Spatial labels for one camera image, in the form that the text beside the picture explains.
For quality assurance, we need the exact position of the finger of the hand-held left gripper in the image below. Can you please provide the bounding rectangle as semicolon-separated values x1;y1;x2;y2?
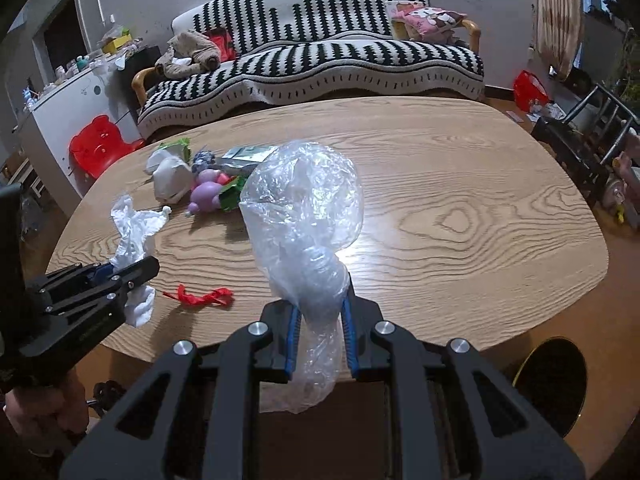
25;261;121;307
42;256;161;318

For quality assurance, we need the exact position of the white tissue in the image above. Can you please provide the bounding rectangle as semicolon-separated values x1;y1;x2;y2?
109;195;172;328

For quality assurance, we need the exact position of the silver green packet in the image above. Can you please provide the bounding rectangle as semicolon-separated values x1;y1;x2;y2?
212;145;278;177

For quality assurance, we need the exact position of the red plastic stool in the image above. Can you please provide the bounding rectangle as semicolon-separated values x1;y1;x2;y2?
68;115;146;181

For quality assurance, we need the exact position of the green white packet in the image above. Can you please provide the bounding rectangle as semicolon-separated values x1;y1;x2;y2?
157;137;193;161

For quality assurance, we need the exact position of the white crumpled paper bag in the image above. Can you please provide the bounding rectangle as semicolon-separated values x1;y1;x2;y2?
146;152;196;205

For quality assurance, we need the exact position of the blue-grey wrapper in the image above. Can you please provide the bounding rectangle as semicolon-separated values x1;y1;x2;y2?
191;149;221;173

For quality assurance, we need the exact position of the yellow box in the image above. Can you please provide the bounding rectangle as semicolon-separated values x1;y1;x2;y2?
102;30;133;53

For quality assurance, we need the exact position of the red plastic bag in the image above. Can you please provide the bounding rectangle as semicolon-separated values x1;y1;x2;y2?
514;70;550;113

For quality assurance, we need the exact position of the black white striped sofa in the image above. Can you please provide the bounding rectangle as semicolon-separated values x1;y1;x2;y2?
131;0;486;141

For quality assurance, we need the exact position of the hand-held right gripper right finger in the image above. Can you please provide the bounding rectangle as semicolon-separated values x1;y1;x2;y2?
340;280;586;480

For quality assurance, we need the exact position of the pink printed cushion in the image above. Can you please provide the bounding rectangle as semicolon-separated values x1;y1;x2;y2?
385;1;468;43

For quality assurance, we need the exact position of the black trash bin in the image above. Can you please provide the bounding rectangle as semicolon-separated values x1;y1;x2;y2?
510;337;588;438

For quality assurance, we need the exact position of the green snack wrapper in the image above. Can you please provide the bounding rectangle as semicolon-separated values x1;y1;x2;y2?
219;176;252;214

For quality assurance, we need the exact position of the black metal chair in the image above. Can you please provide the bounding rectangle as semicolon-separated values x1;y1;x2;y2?
530;82;640;206

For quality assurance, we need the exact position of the pink toy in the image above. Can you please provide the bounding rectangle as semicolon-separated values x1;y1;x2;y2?
602;152;636;223

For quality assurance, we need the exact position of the beige curtain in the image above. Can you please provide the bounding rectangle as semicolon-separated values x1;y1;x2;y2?
536;0;586;81

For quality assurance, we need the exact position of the brown plush toy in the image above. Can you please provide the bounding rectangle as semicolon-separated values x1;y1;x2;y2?
154;30;223;80

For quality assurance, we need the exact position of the clear plastic bag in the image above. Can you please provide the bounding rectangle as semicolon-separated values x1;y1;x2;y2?
239;139;365;413

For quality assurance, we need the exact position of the clutter of small bottles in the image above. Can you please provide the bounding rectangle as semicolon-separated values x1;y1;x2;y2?
20;25;146;111

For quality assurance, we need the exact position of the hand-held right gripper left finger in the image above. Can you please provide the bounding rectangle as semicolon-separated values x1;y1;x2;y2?
59;301;302;480

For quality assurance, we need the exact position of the person's left hand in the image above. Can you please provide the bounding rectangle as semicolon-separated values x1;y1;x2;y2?
2;372;91;456

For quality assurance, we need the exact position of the red cloth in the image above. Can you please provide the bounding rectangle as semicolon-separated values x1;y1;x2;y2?
207;29;237;63

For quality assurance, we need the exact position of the red plastic strip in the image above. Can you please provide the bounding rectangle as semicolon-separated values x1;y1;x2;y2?
162;284;235;307

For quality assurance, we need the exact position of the purple toy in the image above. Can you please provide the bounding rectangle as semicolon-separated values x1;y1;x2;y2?
187;169;236;218

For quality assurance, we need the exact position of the white cabinet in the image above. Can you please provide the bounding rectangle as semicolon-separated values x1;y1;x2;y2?
15;62;143;216

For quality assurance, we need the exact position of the green houseplant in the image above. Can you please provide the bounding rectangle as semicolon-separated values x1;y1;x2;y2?
615;25;640;103

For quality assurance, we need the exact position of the black side table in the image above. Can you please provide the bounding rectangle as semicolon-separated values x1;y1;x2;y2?
117;45;161;111

